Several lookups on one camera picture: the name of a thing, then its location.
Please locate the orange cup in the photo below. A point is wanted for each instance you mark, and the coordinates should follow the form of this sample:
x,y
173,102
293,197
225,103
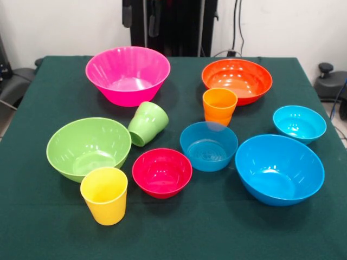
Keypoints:
x,y
219,108

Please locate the ribbed blue bowl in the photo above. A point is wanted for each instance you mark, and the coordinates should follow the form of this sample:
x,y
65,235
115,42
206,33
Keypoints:
x,y
208,153

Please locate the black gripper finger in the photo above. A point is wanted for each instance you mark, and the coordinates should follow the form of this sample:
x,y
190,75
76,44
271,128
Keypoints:
x,y
153,27
127,17

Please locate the green bowl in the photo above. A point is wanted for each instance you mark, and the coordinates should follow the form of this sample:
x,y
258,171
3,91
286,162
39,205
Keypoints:
x,y
86,149

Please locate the large blue bowl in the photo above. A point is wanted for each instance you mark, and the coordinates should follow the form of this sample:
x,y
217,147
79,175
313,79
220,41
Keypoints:
x,y
279,173

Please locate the green cup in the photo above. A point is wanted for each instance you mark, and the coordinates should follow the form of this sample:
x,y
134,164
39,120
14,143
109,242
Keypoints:
x,y
147,124

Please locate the large pink bowl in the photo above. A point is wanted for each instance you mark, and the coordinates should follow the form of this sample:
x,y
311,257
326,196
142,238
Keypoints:
x,y
127,89

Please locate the small red bowl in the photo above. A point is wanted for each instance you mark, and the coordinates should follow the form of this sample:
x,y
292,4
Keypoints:
x,y
162,173

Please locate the yellow cup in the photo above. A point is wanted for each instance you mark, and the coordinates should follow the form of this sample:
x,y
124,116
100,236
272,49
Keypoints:
x,y
104,205

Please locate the dark equipment box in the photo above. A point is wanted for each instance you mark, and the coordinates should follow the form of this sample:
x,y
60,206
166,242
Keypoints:
x,y
4,62

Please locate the black pedestal foot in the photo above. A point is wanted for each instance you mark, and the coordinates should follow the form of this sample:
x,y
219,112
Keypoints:
x,y
19,81
330,84

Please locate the orange-red bowl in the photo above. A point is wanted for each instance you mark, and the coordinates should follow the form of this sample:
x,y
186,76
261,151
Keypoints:
x,y
244,81

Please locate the dark green table cloth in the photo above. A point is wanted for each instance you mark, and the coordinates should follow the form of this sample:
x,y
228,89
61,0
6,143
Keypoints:
x,y
173,230

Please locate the small turquoise bowl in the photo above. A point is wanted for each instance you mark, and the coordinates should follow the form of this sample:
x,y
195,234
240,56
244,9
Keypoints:
x,y
299,124

